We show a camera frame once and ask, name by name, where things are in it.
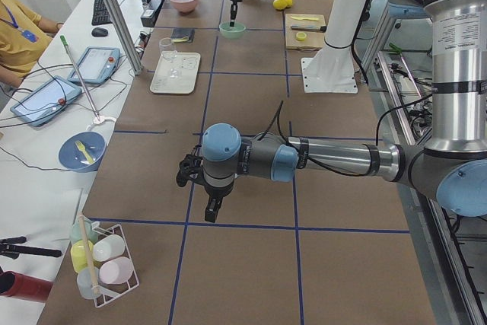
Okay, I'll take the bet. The black tripod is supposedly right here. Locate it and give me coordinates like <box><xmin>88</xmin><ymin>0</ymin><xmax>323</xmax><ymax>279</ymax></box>
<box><xmin>1</xmin><ymin>236</ymin><xmax>62</xmax><ymax>260</ymax></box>

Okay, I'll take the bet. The yellow plastic knife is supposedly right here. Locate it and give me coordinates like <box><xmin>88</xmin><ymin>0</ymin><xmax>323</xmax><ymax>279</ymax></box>
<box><xmin>290</xmin><ymin>15</ymin><xmax>320</xmax><ymax>21</ymax></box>

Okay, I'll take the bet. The wooden rack handle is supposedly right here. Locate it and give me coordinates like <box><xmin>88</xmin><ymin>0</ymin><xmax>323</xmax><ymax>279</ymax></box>
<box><xmin>78</xmin><ymin>214</ymin><xmax>101</xmax><ymax>294</ymax></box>

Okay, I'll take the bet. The white wire cup rack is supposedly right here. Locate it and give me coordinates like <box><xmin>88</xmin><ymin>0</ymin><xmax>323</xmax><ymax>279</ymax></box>
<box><xmin>84</xmin><ymin>217</ymin><xmax>139</xmax><ymax>307</ymax></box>

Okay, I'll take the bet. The blue bowl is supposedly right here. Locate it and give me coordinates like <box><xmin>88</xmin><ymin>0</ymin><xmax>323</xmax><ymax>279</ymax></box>
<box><xmin>58</xmin><ymin>131</ymin><xmax>107</xmax><ymax>173</ymax></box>

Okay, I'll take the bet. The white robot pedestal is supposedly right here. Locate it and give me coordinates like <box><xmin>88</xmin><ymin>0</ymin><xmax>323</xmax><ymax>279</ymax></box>
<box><xmin>301</xmin><ymin>0</ymin><xmax>368</xmax><ymax>94</ymax></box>

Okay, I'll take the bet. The near teach pendant tablet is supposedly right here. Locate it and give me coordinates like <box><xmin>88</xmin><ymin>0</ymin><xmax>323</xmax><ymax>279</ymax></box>
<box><xmin>10</xmin><ymin>76</ymin><xmax>81</xmax><ymax>127</ymax></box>

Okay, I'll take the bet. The yellow plastic cup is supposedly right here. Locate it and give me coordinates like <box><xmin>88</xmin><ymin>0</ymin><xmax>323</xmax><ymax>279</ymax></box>
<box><xmin>70</xmin><ymin>240</ymin><xmax>88</xmax><ymax>273</ymax></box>

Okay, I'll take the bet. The pale blue plastic cup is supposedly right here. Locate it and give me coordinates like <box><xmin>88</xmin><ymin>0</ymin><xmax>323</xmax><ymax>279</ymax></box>
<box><xmin>76</xmin><ymin>267</ymin><xmax>100</xmax><ymax>300</ymax></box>

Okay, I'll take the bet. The far teach pendant tablet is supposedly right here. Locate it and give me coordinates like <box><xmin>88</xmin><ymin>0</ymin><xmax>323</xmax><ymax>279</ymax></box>
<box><xmin>77</xmin><ymin>46</ymin><xmax>121</xmax><ymax>85</ymax></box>

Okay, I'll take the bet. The white bear tray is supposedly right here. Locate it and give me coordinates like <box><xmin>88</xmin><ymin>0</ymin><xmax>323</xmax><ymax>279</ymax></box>
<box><xmin>149</xmin><ymin>53</ymin><xmax>201</xmax><ymax>94</ymax></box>

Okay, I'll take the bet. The black computer mouse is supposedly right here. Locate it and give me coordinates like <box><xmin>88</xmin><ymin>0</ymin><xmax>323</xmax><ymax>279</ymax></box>
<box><xmin>91</xmin><ymin>27</ymin><xmax>109</xmax><ymax>37</ymax></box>

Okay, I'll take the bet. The yellow plastic fork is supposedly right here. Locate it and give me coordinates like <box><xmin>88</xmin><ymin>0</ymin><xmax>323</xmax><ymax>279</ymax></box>
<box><xmin>75</xmin><ymin>140</ymin><xmax>94</xmax><ymax>164</ymax></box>

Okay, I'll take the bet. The teach pendant tablet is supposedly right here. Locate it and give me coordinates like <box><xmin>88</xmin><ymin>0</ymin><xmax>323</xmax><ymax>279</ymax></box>
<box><xmin>77</xmin><ymin>46</ymin><xmax>121</xmax><ymax>85</ymax></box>
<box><xmin>10</xmin><ymin>76</ymin><xmax>81</xmax><ymax>127</ymax></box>

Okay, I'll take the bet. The black keyboard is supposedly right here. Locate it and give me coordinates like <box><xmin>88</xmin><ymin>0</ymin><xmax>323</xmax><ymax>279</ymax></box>
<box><xmin>91</xmin><ymin>0</ymin><xmax>112</xmax><ymax>26</ymax></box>

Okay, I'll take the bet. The clear wine glass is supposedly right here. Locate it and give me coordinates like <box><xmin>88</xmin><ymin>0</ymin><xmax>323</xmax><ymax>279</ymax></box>
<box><xmin>158</xmin><ymin>37</ymin><xmax>180</xmax><ymax>79</ymax></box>

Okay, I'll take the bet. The red bottle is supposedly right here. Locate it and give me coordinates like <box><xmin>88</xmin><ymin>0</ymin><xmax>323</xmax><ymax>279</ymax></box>
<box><xmin>1</xmin><ymin>271</ymin><xmax>53</xmax><ymax>303</ymax></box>

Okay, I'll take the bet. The person in yellow shirt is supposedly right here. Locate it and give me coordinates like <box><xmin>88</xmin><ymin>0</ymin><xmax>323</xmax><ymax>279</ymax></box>
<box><xmin>1</xmin><ymin>0</ymin><xmax>64</xmax><ymax>88</ymax></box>

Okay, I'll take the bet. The metal rod green tip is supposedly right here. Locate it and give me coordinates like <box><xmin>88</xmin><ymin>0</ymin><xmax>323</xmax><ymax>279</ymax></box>
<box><xmin>60</xmin><ymin>35</ymin><xmax>103</xmax><ymax>125</ymax></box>

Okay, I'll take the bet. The green plastic cup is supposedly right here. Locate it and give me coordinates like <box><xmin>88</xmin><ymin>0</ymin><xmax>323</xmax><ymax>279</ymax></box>
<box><xmin>69</xmin><ymin>221</ymin><xmax>98</xmax><ymax>244</ymax></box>

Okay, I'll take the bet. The green bowl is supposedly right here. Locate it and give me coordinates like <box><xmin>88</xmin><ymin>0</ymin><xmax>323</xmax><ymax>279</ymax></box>
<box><xmin>219</xmin><ymin>22</ymin><xmax>247</xmax><ymax>40</ymax></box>

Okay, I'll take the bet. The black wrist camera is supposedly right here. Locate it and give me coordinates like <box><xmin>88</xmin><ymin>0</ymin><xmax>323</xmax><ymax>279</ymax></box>
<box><xmin>176</xmin><ymin>145</ymin><xmax>205</xmax><ymax>187</ymax></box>

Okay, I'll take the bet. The aluminium frame post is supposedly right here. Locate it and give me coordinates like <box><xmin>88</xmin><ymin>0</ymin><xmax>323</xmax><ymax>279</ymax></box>
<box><xmin>103</xmin><ymin>0</ymin><xmax>143</xmax><ymax>75</ymax></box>

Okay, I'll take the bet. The wooden cutting board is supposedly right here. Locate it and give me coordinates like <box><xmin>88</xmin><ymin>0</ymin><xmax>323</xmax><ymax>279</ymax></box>
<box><xmin>285</xmin><ymin>14</ymin><xmax>326</xmax><ymax>49</ymax></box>

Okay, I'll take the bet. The white plastic cup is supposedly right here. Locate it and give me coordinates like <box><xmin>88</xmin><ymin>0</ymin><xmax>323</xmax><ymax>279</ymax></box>
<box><xmin>92</xmin><ymin>234</ymin><xmax>125</xmax><ymax>262</ymax></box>

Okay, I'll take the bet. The pink plastic cup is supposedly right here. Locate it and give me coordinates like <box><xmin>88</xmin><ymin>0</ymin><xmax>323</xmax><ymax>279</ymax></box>
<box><xmin>99</xmin><ymin>256</ymin><xmax>134</xmax><ymax>285</ymax></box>

